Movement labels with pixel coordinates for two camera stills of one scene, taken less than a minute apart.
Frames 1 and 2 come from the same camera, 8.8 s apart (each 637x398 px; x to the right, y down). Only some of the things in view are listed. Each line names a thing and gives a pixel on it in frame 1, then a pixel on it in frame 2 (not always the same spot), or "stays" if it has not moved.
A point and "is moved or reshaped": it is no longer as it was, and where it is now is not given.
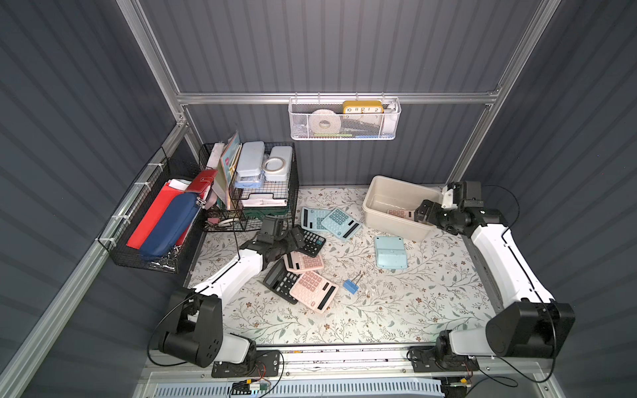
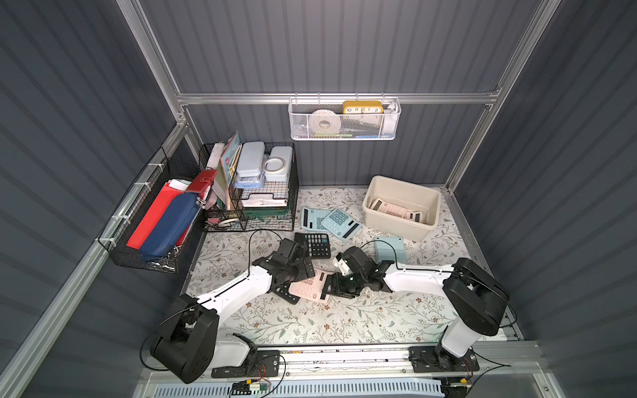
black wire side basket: (156, 223) stays
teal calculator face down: (391, 252) stays
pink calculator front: (314, 291) is moved or reshaped
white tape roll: (324, 121) stays
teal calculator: (342, 224) stays
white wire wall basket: (340, 119) stays
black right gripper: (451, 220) -> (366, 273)
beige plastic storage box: (383, 193) stays
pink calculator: (299, 263) is moved or reshaped
